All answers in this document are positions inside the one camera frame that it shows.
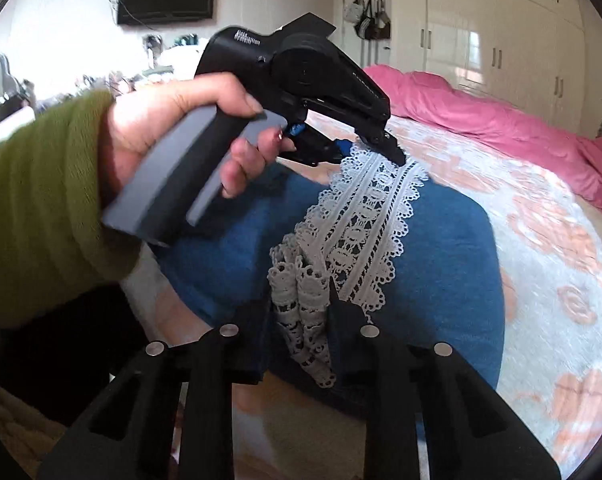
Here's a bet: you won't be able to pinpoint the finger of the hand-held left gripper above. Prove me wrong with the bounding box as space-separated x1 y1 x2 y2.
280 121 355 168
307 96 408 167

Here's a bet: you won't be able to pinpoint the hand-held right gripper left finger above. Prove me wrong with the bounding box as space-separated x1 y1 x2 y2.
38 304 273 480

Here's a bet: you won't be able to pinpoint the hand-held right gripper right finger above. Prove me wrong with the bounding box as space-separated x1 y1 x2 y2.
327 276 562 480

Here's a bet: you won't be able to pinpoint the blue denim pants lace trim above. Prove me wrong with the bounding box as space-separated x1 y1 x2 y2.
153 144 506 442

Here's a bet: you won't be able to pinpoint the person's left forearm green sleeve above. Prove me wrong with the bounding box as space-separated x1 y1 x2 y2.
0 88 143 396

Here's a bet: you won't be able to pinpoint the person's left hand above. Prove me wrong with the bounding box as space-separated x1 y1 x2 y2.
98 71 298 211

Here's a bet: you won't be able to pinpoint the white door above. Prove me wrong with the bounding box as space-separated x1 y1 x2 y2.
332 0 393 70

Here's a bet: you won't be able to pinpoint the hanging dark bags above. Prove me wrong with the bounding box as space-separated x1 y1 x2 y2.
356 0 393 42

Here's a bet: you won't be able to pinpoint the pink duvet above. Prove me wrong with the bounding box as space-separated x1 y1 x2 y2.
363 63 602 224

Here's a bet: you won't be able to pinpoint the white dresser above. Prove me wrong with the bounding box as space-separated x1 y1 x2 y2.
0 32 208 134

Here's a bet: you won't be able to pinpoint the white wardrobe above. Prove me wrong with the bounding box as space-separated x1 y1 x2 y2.
390 0 602 137

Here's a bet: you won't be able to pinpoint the white orange floral fleece blanket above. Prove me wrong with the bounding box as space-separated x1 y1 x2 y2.
0 109 602 480

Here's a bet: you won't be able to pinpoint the person's black garment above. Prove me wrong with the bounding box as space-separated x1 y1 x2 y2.
0 282 134 428

